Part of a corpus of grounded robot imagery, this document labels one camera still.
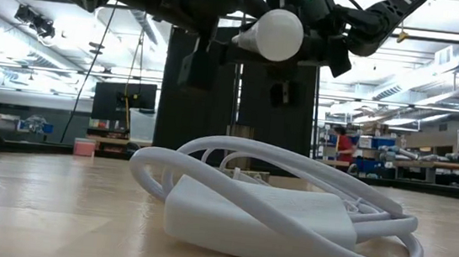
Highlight blue storage bin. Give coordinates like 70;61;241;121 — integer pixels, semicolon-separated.
354;156;388;176
356;134;398;152

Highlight white inline cord switch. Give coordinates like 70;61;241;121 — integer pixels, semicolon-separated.
159;171;363;257

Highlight blue plastic crate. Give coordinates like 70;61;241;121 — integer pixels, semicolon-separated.
16;114;55;136

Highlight black monitor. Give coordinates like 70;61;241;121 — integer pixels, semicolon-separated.
90;77;160;125

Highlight white lightbulb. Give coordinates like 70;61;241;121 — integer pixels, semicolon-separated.
229;4;308;66

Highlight black backdrop panel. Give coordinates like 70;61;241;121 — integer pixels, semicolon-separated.
152;24;243;167
232;57;322;175

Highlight clear plastic bin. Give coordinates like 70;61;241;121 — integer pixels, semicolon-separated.
126;108;159;144

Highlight white lamp power cord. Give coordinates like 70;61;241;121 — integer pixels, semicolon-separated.
119;126;435;257

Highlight low wooden shelf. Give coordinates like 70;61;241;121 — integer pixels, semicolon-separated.
85;117;156;155

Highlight black aluminium frame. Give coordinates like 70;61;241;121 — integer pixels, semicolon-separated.
0;139;459;201

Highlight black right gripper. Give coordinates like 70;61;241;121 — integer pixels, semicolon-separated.
256;0;360;116

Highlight thin black hanging cable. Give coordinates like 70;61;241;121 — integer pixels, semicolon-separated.
60;0;120;148

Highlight person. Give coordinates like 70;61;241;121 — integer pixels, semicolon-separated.
329;125;361;176

